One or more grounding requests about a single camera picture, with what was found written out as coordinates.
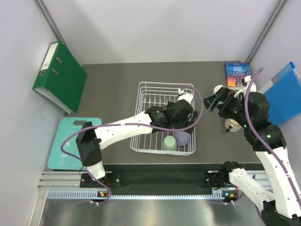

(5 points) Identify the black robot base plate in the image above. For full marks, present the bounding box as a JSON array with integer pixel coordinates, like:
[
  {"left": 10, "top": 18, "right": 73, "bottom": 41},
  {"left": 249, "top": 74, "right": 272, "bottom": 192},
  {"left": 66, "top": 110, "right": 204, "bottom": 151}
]
[{"left": 79, "top": 163, "right": 266, "bottom": 191}]

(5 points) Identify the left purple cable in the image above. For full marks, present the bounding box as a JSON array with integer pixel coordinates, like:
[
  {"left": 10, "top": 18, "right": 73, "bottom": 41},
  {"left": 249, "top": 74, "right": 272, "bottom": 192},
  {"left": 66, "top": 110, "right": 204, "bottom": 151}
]
[{"left": 60, "top": 85, "right": 204, "bottom": 208}]

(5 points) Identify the Jane Eyre paperback book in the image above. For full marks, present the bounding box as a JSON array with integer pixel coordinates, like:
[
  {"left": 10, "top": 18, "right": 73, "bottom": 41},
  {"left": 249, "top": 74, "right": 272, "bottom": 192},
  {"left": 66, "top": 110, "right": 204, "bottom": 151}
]
[{"left": 224, "top": 62, "right": 251, "bottom": 90}]

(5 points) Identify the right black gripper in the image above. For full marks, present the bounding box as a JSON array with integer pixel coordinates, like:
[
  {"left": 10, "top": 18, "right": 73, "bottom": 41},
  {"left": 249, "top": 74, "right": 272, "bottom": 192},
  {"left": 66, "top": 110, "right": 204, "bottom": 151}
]
[{"left": 201, "top": 86, "right": 251, "bottom": 128}]

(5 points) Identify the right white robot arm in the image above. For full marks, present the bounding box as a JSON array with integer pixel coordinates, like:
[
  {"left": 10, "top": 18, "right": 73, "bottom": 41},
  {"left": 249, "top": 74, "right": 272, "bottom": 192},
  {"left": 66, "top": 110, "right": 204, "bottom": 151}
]
[{"left": 203, "top": 87, "right": 301, "bottom": 226}]

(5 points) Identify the purple cup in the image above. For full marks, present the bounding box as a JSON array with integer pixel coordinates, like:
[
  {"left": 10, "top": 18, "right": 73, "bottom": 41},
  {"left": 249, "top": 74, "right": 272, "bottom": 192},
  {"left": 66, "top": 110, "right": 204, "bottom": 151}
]
[{"left": 174, "top": 131, "right": 190, "bottom": 146}]

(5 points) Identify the grey slotted cable duct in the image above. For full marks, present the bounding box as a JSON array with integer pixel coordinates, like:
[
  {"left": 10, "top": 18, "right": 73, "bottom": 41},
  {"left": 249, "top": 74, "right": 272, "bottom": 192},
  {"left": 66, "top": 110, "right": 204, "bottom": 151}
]
[{"left": 47, "top": 190, "right": 238, "bottom": 200}]

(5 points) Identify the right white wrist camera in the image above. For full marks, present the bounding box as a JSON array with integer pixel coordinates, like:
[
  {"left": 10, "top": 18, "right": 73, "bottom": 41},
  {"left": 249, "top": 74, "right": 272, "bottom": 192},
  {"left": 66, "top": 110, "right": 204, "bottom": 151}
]
[{"left": 234, "top": 75, "right": 257, "bottom": 100}]

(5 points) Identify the white wire dish rack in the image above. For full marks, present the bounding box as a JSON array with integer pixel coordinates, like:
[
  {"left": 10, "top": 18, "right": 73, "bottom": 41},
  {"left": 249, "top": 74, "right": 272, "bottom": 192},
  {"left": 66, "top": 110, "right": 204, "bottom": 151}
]
[{"left": 130, "top": 81, "right": 196, "bottom": 156}]

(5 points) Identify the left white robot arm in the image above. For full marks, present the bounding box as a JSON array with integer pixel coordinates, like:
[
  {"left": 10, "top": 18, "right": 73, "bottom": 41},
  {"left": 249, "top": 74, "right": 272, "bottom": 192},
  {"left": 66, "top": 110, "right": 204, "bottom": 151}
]
[{"left": 76, "top": 99, "right": 199, "bottom": 187}]

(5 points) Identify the green lever arch binder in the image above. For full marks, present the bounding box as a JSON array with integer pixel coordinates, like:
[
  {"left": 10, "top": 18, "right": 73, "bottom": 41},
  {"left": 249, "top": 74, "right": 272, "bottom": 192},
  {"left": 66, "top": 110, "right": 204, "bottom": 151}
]
[{"left": 32, "top": 41, "right": 87, "bottom": 114}]

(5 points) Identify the teal cutting board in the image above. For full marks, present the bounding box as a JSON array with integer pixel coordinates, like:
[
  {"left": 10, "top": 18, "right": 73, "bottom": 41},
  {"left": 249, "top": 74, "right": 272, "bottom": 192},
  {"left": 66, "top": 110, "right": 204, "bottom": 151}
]
[{"left": 47, "top": 117, "right": 103, "bottom": 171}]

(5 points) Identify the green cup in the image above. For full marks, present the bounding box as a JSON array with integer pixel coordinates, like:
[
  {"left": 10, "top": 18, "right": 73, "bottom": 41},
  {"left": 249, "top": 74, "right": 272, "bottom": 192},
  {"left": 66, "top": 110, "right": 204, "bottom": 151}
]
[{"left": 162, "top": 136, "right": 177, "bottom": 151}]

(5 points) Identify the cream ceramic mug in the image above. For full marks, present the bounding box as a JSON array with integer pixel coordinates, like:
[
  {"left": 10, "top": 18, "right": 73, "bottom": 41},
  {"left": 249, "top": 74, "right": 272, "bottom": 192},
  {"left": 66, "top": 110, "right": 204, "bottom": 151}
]
[{"left": 224, "top": 118, "right": 242, "bottom": 132}]

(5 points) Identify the blue plastic folder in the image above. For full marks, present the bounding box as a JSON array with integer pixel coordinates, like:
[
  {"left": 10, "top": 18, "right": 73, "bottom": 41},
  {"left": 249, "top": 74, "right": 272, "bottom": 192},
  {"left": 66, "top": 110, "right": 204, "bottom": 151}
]
[{"left": 259, "top": 62, "right": 301, "bottom": 126}]

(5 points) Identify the light blue mug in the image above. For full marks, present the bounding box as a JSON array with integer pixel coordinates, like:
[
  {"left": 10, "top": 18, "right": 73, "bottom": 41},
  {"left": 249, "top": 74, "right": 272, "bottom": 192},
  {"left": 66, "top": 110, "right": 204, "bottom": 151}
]
[{"left": 213, "top": 85, "right": 224, "bottom": 95}]

